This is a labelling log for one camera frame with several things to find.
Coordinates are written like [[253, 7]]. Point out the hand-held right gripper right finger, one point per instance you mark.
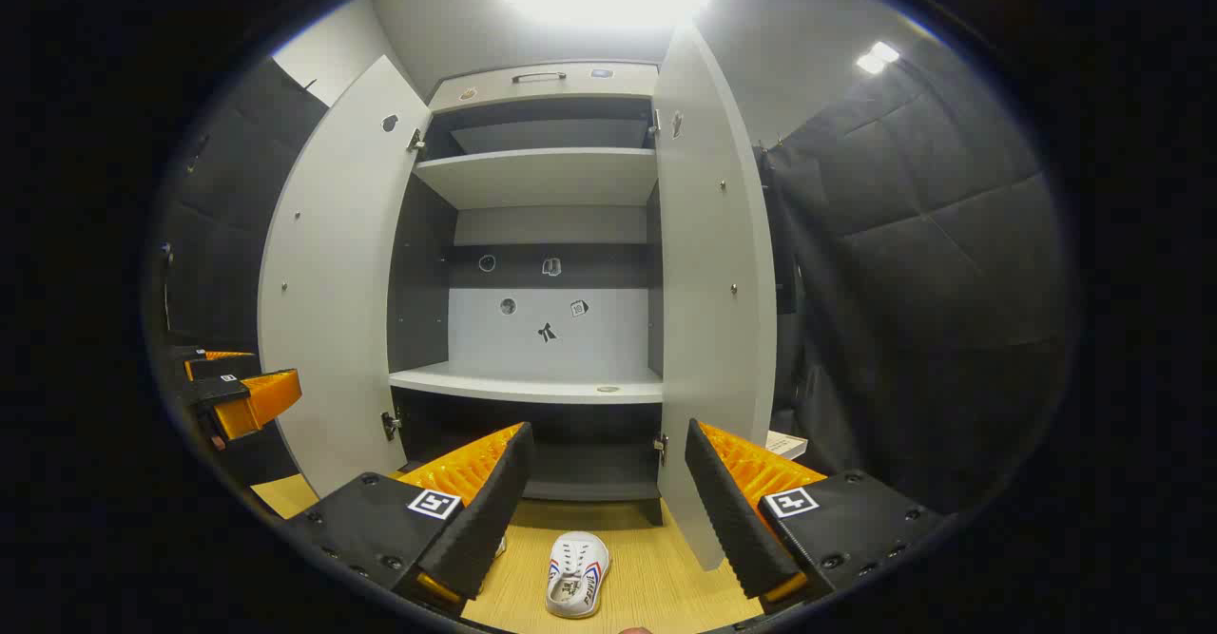
[[846, 520]]

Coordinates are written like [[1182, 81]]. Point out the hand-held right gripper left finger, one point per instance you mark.
[[380, 520]]

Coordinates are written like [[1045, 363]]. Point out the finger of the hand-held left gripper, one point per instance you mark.
[[257, 404], [219, 363]]

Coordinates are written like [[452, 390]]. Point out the grey shoe cabinet door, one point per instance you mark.
[[708, 282], [333, 282]]

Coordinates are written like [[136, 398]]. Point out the beige cover book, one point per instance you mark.
[[787, 444]]

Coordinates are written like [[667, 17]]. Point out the black backdrop cloth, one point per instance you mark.
[[932, 282]]

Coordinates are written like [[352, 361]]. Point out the small ceiling light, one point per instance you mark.
[[877, 57]]

